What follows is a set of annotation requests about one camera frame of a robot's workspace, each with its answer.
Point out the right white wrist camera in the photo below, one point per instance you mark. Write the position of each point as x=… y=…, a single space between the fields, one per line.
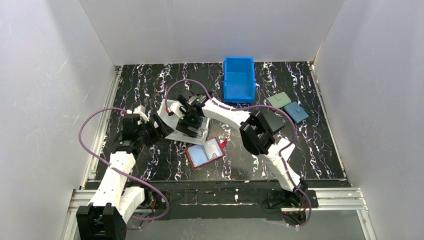
x=176 y=109

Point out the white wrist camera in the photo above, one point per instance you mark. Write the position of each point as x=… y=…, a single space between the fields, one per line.
x=139 y=110
x=176 y=109

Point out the black notebook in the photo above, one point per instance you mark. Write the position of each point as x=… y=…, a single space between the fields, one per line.
x=274 y=121

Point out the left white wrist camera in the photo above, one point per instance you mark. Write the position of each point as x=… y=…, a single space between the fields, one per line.
x=139 y=110

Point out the green card holder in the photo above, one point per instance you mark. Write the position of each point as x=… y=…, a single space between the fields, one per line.
x=279 y=100

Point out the aluminium frame rail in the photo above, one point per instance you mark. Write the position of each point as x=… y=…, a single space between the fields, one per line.
x=329 y=199

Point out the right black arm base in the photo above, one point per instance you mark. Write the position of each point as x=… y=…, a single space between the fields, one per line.
x=294 y=206

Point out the red card holder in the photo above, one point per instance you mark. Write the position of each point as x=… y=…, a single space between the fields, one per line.
x=210 y=151

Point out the blue card holder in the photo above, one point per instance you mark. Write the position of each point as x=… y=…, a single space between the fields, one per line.
x=296 y=112

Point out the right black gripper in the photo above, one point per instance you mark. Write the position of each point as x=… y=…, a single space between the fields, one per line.
x=189 y=125

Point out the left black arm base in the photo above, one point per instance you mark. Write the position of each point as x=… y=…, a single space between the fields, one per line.
x=153 y=203

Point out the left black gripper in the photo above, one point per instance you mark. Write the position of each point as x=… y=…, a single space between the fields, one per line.
x=158 y=124

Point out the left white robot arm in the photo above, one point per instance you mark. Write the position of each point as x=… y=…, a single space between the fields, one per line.
x=106 y=215

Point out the blue plastic bin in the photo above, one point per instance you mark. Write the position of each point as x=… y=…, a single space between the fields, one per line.
x=239 y=85

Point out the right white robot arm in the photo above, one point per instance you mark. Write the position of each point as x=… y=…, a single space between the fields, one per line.
x=256 y=133

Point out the white card holder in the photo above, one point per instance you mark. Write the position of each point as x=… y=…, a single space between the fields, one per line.
x=285 y=148

